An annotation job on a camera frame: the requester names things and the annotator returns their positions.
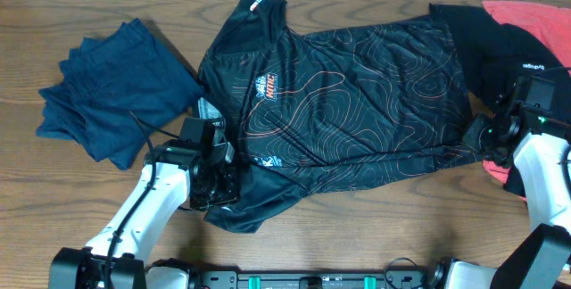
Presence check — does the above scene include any plain black shirt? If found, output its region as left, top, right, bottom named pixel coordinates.
left=428, top=2, right=571, bottom=199

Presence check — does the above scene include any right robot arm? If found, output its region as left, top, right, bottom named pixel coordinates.
left=443, top=111, right=570, bottom=289

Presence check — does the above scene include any black orange patterned jersey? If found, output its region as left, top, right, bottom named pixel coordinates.
left=198, top=0, right=477, bottom=234

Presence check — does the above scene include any folded navy blue shirt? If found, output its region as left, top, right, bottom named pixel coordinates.
left=36, top=19, right=203, bottom=170

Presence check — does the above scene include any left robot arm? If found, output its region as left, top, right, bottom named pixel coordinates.
left=48, top=140, right=238, bottom=288

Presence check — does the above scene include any red cloth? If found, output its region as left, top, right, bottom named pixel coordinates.
left=481, top=0, right=571, bottom=201

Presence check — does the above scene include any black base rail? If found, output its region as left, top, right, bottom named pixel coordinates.
left=146, top=257, right=451, bottom=289

